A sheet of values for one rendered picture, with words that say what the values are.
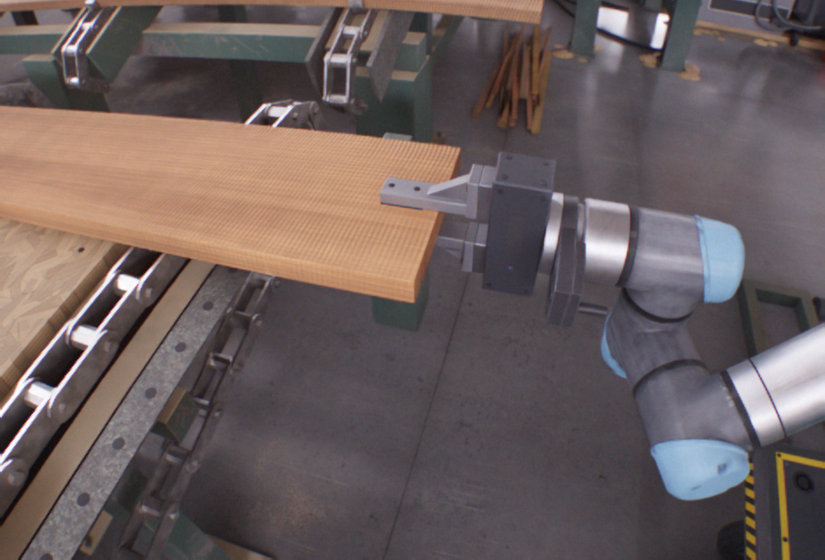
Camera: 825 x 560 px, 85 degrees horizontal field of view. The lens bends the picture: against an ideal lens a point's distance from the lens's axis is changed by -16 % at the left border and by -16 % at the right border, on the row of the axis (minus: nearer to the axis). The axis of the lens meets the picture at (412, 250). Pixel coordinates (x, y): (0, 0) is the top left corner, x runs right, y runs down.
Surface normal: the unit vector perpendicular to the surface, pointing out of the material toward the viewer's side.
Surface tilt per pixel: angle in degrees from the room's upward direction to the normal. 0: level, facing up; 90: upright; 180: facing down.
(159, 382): 0
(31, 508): 0
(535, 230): 90
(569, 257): 0
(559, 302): 90
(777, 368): 36
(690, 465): 46
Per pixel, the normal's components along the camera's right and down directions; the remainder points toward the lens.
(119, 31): 0.96, 0.18
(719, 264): -0.16, 0.04
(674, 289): -0.32, 0.67
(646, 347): -0.70, -0.49
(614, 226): -0.12, -0.35
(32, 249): -0.01, -0.73
